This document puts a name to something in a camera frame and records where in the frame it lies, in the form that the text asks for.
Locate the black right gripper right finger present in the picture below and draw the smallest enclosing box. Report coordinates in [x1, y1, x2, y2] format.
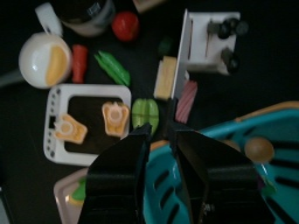
[168, 122, 276, 224]

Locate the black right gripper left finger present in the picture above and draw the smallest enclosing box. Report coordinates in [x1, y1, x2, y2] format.
[77, 122, 153, 224]

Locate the white wooden knife holder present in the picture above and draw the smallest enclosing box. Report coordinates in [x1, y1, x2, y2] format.
[181, 10, 241, 76]

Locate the purple toy vegetable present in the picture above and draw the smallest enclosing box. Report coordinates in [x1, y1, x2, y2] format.
[256, 174, 277, 197]

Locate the brown toy ball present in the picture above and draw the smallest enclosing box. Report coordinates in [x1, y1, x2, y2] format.
[244, 136, 276, 164]

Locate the orange toy toast right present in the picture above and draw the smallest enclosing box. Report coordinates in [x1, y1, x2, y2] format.
[101, 101, 130, 138]

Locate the green toy star fruit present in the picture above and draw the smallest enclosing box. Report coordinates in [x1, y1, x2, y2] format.
[130, 98, 161, 137]

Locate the pink striped toy bacon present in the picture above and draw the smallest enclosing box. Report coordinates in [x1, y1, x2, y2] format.
[173, 80, 198, 124]

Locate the white toy induction stove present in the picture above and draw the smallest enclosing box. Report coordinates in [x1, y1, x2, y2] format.
[41, 83, 133, 167]

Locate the green toy pea pod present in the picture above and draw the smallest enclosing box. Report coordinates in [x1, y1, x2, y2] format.
[93, 50, 132, 88]

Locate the red toy sausage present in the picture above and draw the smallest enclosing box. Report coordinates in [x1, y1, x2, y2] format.
[69, 43, 89, 85]

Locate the yellow toy omelette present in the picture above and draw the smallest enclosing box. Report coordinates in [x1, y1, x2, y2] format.
[45, 45, 70, 88]

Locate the red toy tomato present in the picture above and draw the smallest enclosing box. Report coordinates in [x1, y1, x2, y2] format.
[110, 10, 140, 43]

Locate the small white toy piece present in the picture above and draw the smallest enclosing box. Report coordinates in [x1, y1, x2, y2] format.
[33, 2, 62, 38]

